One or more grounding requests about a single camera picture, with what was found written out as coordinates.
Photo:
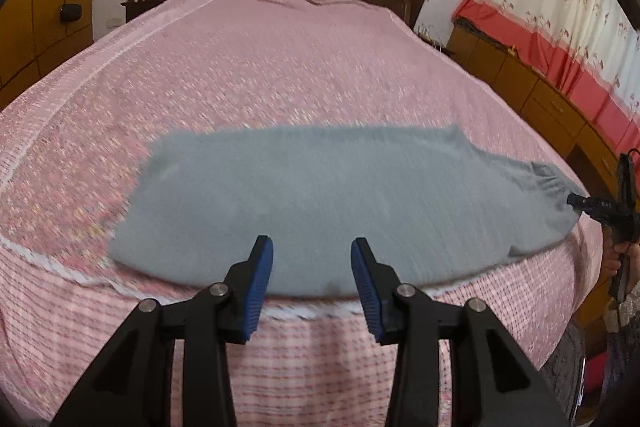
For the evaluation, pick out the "floral cream and red curtain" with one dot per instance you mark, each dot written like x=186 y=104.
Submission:
x=560 y=7

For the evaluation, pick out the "black pouch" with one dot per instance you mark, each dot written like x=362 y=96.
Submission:
x=70 y=13

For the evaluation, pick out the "person's right forearm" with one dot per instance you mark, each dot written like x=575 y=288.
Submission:
x=625 y=332

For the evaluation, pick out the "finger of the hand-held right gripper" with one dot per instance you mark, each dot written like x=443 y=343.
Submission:
x=579 y=203

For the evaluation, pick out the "dark wooden nightstand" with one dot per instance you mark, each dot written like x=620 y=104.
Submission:
x=440 y=49
x=135 y=9

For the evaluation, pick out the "person's right hand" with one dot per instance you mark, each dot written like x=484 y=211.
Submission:
x=611 y=264

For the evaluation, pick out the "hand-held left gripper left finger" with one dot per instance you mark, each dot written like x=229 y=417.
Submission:
x=257 y=287

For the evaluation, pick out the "long wooden cabinet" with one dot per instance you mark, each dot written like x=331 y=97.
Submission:
x=545 y=102

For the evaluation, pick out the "grey patterned rug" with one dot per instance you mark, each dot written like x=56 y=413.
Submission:
x=562 y=367

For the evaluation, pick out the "white wall outlet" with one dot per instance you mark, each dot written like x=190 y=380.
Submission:
x=115 y=22

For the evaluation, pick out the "grey pants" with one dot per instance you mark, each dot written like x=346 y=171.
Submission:
x=310 y=187

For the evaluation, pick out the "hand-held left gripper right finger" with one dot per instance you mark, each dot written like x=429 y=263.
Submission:
x=365 y=287

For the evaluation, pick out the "bed with pink floral cover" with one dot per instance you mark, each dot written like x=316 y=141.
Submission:
x=250 y=57

